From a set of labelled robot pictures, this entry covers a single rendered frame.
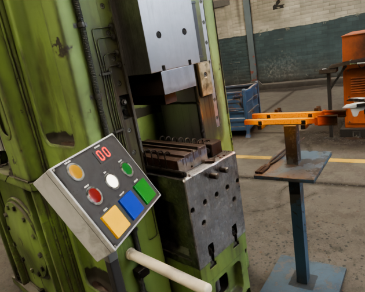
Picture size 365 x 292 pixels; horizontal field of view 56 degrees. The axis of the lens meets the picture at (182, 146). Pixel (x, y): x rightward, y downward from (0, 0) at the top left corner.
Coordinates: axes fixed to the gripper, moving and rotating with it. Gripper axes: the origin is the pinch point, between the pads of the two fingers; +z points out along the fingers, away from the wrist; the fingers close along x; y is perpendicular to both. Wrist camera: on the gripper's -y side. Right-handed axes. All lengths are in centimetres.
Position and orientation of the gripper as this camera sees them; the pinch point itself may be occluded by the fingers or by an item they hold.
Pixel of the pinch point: (344, 102)
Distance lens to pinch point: 176.9
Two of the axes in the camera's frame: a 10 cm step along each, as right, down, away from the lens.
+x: 5.1, -3.3, 7.9
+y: 1.8, 9.5, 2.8
